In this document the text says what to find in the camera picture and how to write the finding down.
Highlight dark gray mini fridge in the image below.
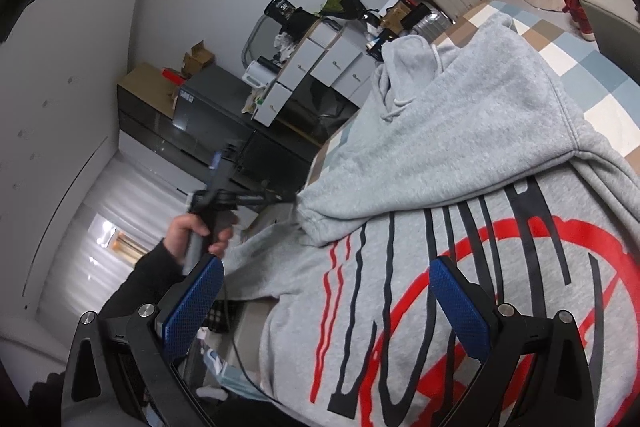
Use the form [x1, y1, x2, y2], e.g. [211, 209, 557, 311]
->
[172, 66, 253, 158]

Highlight silver suitcase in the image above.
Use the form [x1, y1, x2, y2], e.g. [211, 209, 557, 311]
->
[410, 9, 453, 45]

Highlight black low cabinet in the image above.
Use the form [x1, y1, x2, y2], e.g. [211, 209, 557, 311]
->
[117, 62, 321, 212]

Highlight white small appliance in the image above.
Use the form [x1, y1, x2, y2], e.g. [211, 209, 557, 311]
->
[242, 59, 274, 88]

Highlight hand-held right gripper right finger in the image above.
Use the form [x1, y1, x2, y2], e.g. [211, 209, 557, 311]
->
[429, 255, 597, 427]

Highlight light gray cabinet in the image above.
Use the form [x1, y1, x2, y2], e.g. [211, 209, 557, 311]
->
[582, 0, 640, 58]

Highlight person's left hand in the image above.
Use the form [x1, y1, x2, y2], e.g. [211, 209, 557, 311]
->
[162, 213, 235, 265]

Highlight blue face mask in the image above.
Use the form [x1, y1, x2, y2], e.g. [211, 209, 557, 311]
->
[202, 347, 261, 399]

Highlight small cardboard box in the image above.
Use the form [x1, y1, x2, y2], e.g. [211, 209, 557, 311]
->
[181, 41, 216, 78]

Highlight person's left forearm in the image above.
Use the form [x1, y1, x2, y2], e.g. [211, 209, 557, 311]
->
[97, 238, 188, 323]

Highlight gray printed hoodie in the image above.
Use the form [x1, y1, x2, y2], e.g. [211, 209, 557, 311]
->
[215, 12, 640, 427]

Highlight black bag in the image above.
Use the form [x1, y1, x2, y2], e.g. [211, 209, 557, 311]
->
[265, 0, 321, 35]

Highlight checked bed sheet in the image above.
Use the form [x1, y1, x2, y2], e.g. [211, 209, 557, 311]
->
[307, 0, 640, 168]

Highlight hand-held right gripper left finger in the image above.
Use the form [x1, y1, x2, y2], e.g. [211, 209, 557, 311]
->
[61, 254, 226, 427]

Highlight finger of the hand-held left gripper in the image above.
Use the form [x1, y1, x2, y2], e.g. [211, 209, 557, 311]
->
[232, 189, 300, 210]

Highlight white desk drawer unit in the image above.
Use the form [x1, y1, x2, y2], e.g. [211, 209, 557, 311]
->
[252, 24, 378, 128]

